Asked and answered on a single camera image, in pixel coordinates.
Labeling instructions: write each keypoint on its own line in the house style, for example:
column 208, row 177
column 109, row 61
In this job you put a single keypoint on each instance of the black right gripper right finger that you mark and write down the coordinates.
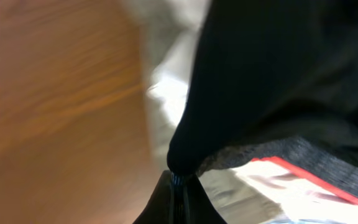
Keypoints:
column 198, row 209

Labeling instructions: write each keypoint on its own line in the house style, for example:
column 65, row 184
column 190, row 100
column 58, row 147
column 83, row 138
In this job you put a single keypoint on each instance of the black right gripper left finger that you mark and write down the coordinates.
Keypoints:
column 157, row 210

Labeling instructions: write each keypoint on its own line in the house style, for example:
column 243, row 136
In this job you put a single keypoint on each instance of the white printed t-shirt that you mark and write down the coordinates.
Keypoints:
column 259, row 191

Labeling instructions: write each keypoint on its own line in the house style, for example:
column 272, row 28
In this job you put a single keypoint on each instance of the black leggings with red waistband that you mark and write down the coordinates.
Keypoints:
column 275, row 80

